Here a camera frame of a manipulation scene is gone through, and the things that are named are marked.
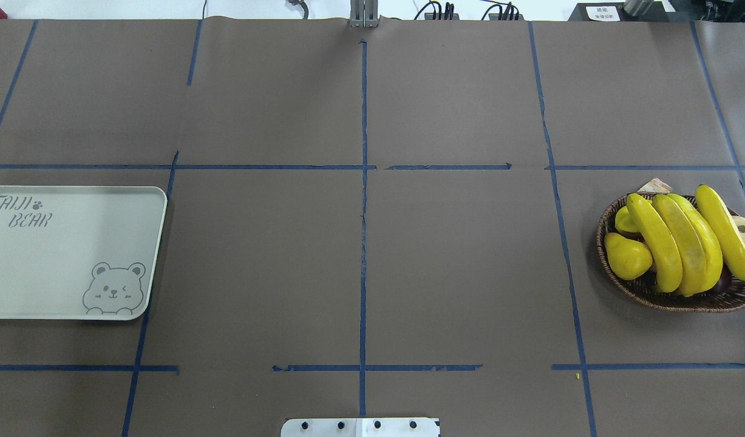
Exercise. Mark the brown wicker basket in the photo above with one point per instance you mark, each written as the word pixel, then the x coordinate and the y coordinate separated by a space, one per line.
pixel 642 289

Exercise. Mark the black label box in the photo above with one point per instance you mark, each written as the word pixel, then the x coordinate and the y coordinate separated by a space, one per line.
pixel 615 12

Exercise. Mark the yellow banana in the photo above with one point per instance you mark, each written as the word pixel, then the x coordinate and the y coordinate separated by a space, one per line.
pixel 714 257
pixel 714 210
pixel 692 255
pixel 660 242

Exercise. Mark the steel cup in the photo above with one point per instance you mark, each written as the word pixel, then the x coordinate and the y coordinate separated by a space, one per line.
pixel 636 8

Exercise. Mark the yellow pear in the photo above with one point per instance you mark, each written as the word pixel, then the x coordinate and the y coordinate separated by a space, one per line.
pixel 628 259

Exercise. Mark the white metal base plate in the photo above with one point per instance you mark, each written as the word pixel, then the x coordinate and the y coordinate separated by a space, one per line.
pixel 386 426

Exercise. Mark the aluminium frame post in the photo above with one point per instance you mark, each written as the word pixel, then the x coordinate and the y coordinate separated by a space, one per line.
pixel 364 14

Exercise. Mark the small printed card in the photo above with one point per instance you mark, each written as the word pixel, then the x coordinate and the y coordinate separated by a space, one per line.
pixel 656 186

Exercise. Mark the white bear serving tray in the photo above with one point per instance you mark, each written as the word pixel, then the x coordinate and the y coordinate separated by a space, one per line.
pixel 78 252

